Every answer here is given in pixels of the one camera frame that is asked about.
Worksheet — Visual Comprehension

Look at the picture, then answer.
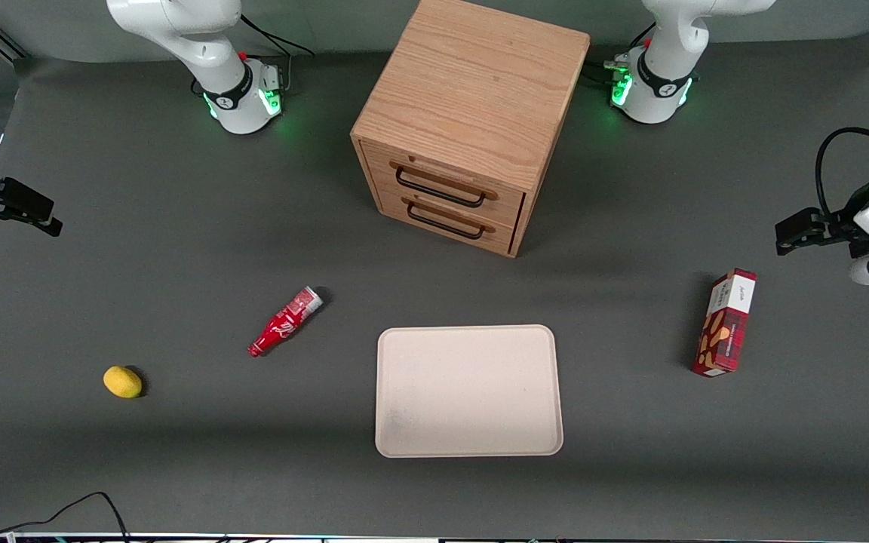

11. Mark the red cookie box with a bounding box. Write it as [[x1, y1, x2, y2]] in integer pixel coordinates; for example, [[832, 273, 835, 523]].
[[690, 268, 758, 379]]

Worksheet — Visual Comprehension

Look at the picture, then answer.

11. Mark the beige rectangular tray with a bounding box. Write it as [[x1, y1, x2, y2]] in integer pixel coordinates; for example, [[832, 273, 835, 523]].
[[374, 324, 565, 459]]

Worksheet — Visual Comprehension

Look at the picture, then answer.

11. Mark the yellow lemon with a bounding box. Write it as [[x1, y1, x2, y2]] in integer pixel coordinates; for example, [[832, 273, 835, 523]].
[[103, 365, 144, 400]]

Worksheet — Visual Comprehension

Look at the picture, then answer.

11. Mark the red cola bottle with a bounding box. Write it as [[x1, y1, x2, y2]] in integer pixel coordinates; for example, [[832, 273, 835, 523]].
[[247, 285, 325, 359]]

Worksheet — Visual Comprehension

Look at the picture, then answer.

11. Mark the wooden drawer cabinet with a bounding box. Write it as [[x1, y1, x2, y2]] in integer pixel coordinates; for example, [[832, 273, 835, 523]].
[[350, 0, 592, 259]]

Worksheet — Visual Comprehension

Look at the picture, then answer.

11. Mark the black left arm base cable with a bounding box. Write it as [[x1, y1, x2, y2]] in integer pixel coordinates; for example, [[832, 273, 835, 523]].
[[584, 21, 656, 85]]

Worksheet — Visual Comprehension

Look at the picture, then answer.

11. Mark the black arm base cable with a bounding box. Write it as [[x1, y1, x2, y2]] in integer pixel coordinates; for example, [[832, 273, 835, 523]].
[[584, 21, 656, 85], [238, 13, 315, 59]]

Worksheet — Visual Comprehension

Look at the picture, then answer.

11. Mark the wooden drawer with handle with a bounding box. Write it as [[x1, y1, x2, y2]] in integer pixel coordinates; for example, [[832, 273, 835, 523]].
[[359, 140, 527, 229], [376, 186, 520, 254]]

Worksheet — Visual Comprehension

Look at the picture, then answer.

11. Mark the black table edge cable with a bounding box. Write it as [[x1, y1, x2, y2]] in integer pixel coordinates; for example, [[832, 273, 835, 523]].
[[0, 491, 131, 543]]

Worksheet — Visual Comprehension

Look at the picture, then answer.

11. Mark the black right arm base cable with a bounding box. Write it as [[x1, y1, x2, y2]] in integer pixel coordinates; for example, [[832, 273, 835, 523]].
[[238, 13, 315, 59]]

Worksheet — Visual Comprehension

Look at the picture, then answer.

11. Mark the black metal drawer handle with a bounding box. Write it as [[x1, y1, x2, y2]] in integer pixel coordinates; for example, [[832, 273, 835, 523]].
[[395, 166, 487, 209], [406, 201, 486, 241]]

